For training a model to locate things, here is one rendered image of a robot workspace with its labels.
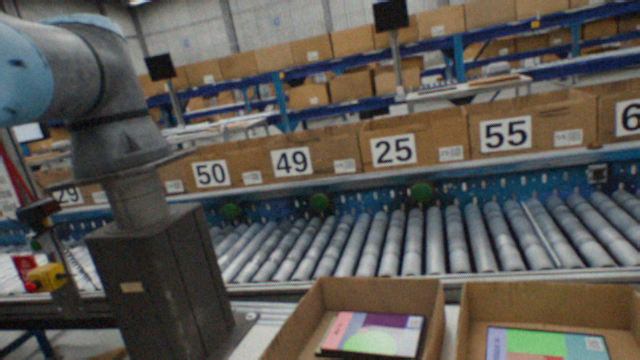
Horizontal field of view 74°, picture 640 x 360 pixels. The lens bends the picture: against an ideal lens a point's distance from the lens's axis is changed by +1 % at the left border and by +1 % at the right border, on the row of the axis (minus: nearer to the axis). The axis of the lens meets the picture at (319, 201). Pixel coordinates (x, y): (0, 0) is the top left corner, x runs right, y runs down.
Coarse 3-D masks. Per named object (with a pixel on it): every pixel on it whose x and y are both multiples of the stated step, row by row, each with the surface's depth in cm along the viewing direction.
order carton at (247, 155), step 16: (224, 144) 205; (240, 144) 203; (256, 144) 201; (192, 160) 179; (208, 160) 177; (240, 160) 174; (256, 160) 172; (192, 176) 182; (240, 176) 176; (192, 192) 185
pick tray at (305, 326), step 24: (312, 288) 94; (336, 288) 97; (360, 288) 95; (384, 288) 92; (408, 288) 90; (432, 288) 88; (312, 312) 93; (336, 312) 99; (408, 312) 92; (432, 312) 90; (288, 336) 83; (312, 336) 92; (432, 336) 72
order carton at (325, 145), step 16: (320, 128) 191; (336, 128) 189; (352, 128) 187; (272, 144) 179; (288, 144) 166; (304, 144) 165; (320, 144) 163; (336, 144) 161; (352, 144) 160; (272, 160) 170; (320, 160) 165; (272, 176) 173; (288, 176) 171; (304, 176) 169; (320, 176) 168; (336, 176) 166
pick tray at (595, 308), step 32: (480, 288) 84; (512, 288) 81; (544, 288) 79; (576, 288) 77; (608, 288) 75; (480, 320) 86; (512, 320) 83; (544, 320) 81; (576, 320) 79; (608, 320) 77; (480, 352) 77
